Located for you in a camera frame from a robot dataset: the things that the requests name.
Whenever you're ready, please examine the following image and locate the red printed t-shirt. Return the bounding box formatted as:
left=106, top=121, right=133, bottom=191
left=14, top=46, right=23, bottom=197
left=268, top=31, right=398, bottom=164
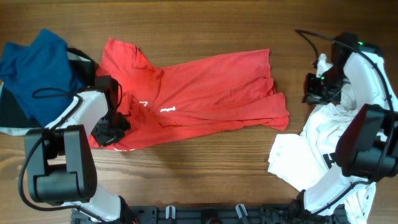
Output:
left=96, top=39, right=289, bottom=152

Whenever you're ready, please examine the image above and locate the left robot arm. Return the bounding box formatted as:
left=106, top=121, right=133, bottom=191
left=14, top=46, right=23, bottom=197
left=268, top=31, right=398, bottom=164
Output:
left=18, top=85, right=139, bottom=223

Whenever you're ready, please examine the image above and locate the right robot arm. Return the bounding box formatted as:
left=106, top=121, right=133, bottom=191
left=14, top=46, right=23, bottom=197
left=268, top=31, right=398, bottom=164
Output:
left=293, top=33, right=397, bottom=218

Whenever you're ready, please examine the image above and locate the white t-shirt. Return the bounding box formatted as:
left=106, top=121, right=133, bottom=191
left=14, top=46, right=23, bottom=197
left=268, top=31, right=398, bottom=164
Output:
left=267, top=53, right=398, bottom=224

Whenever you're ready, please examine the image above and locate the blue folded shirt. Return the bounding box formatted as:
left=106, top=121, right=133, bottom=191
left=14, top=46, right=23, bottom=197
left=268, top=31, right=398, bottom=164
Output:
left=1, top=29, right=85, bottom=126

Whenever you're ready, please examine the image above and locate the light grey folded garment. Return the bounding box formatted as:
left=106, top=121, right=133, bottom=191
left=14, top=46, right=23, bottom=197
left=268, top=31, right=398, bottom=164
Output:
left=1, top=83, right=42, bottom=136

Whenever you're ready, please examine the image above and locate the black folded garment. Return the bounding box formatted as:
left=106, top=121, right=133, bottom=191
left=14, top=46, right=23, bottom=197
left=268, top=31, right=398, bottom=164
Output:
left=1, top=48, right=96, bottom=128

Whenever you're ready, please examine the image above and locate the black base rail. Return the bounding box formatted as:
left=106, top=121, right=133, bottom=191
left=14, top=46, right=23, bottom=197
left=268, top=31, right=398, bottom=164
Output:
left=70, top=203, right=348, bottom=224

